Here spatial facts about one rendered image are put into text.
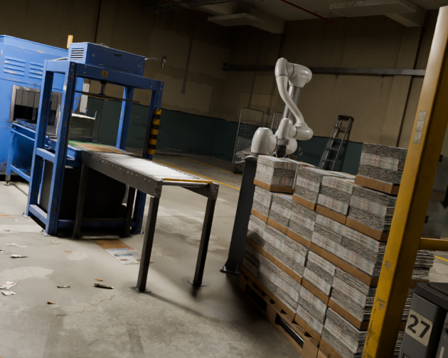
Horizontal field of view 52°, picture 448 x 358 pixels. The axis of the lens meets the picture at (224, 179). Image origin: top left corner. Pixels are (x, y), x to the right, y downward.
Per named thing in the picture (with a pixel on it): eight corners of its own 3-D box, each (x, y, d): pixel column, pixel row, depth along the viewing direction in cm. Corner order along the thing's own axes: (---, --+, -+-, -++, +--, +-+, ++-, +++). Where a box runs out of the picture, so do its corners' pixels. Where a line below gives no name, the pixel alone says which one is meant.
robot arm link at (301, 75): (267, 150, 405) (289, 154, 413) (274, 154, 390) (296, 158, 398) (286, 62, 390) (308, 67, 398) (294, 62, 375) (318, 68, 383)
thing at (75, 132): (93, 143, 498) (96, 118, 495) (66, 139, 479) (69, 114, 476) (80, 138, 527) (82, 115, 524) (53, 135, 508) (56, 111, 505)
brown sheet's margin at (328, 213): (365, 216, 291) (367, 209, 290) (398, 229, 264) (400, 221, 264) (315, 211, 276) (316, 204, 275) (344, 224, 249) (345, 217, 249)
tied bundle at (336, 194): (365, 217, 291) (372, 181, 288) (398, 230, 264) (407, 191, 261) (314, 212, 276) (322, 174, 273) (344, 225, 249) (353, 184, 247)
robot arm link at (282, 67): (279, 72, 371) (294, 75, 376) (278, 53, 377) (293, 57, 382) (272, 80, 383) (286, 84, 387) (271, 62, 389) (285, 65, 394)
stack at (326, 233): (279, 288, 381) (298, 190, 370) (369, 366, 273) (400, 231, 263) (235, 287, 366) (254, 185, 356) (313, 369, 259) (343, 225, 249)
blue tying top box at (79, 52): (143, 77, 452) (146, 57, 450) (84, 64, 414) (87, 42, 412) (122, 76, 487) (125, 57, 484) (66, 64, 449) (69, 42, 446)
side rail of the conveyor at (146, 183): (160, 197, 319) (163, 180, 317) (153, 197, 315) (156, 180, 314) (84, 163, 420) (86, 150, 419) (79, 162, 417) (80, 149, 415)
